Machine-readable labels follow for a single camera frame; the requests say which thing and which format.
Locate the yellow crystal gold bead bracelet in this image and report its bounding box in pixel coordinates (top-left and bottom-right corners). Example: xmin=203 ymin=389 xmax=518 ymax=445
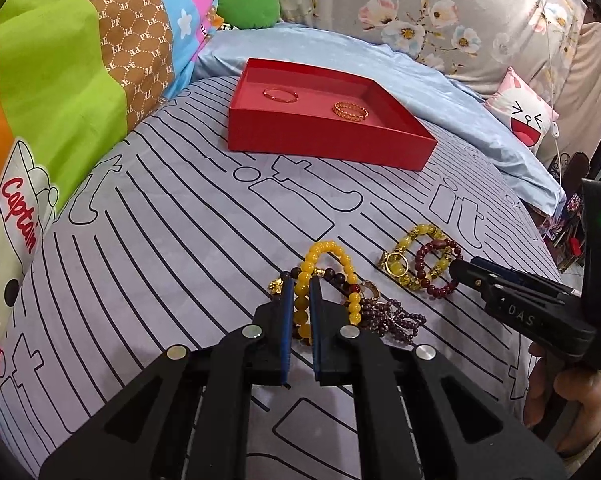
xmin=381 ymin=224 xmax=454 ymax=294

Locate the green plush toy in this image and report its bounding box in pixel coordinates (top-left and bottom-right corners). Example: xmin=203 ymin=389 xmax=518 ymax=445
xmin=214 ymin=0 xmax=282 ymax=32

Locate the small gold ring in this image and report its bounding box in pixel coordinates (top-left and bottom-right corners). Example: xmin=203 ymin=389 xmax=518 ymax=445
xmin=359 ymin=280 xmax=384 ymax=304

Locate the red jewelry tray box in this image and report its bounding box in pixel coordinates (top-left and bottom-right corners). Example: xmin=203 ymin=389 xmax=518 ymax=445
xmin=227 ymin=57 xmax=439 ymax=172

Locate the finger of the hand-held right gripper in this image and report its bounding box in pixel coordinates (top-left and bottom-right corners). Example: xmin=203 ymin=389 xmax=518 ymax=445
xmin=449 ymin=259 xmax=599 ymax=353
xmin=471 ymin=256 xmax=579 ymax=301

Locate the garnet small bead strand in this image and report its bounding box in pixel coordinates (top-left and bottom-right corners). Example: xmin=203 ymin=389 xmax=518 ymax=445
xmin=358 ymin=297 xmax=429 ymax=347

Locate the colourful cartoon quilt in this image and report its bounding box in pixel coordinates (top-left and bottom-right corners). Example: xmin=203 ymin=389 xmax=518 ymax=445
xmin=0 ymin=0 xmax=227 ymax=480

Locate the grey line-print bedsheet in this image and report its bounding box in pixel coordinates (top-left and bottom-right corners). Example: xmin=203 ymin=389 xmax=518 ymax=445
xmin=0 ymin=75 xmax=565 ymax=480

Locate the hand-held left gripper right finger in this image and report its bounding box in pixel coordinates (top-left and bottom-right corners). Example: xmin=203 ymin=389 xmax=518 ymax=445
xmin=308 ymin=276 xmax=569 ymax=480

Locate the floral grey pillow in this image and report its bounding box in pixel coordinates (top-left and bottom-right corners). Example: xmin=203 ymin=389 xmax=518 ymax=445
xmin=219 ymin=0 xmax=590 ymax=98

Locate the beige cloth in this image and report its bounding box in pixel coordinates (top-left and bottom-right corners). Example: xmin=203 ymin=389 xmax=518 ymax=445
xmin=535 ymin=19 xmax=601 ymax=173

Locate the person's right hand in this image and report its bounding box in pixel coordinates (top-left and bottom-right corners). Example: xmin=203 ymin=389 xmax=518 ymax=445
xmin=523 ymin=342 xmax=601 ymax=463

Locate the pink cartoon face pillow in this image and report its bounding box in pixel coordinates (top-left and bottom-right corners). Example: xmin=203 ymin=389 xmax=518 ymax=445
xmin=483 ymin=66 xmax=561 ymax=152

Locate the wide gold ring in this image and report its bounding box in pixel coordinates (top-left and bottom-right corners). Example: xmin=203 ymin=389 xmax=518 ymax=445
xmin=382 ymin=252 xmax=409 ymax=277

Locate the light blue blanket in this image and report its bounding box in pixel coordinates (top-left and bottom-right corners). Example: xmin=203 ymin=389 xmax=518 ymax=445
xmin=193 ymin=22 xmax=565 ymax=212

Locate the thin red bracelet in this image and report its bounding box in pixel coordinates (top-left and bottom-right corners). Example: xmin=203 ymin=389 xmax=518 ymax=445
xmin=263 ymin=87 xmax=300 ymax=104

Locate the dark red bead bracelet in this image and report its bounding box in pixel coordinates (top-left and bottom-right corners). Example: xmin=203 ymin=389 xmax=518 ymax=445
xmin=413 ymin=240 xmax=465 ymax=301

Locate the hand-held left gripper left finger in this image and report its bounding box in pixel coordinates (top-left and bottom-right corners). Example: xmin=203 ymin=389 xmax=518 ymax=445
xmin=38 ymin=276 xmax=294 ymax=480

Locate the dark brown bead bracelet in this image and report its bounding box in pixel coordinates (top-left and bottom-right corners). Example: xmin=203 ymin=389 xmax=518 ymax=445
xmin=267 ymin=267 xmax=362 ymax=347

